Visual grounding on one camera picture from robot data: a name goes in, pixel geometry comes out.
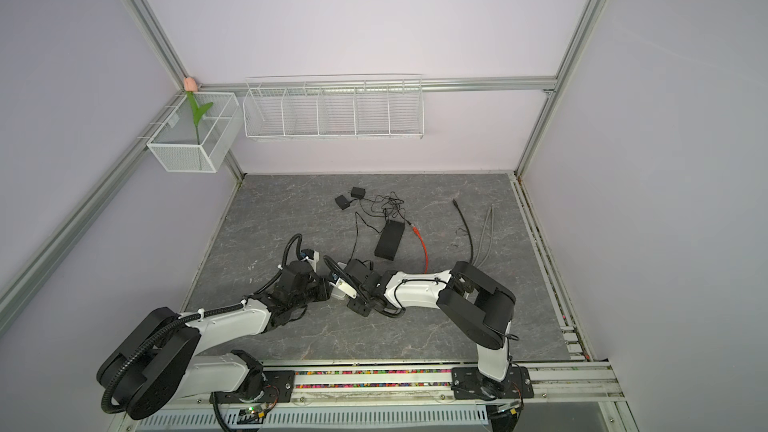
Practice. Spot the white mesh box basket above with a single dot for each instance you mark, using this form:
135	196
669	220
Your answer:
174	143

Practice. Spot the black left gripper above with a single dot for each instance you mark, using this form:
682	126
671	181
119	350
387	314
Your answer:
324	286

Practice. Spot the black power adapter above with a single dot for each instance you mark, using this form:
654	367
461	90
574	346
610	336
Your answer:
358	192
342	202

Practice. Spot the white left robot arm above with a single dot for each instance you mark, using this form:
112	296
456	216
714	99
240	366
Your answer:
164	358

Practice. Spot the white wire wall basket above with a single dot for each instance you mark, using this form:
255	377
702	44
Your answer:
334	106

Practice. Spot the pink artificial tulip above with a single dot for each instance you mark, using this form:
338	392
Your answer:
198	110

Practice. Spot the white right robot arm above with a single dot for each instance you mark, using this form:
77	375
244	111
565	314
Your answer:
478	305

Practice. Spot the black power adapter far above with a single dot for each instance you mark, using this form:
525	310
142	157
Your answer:
358	192

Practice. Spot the black power adapter near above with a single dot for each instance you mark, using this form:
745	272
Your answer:
342	202

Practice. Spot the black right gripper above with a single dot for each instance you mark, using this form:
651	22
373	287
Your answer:
361	309

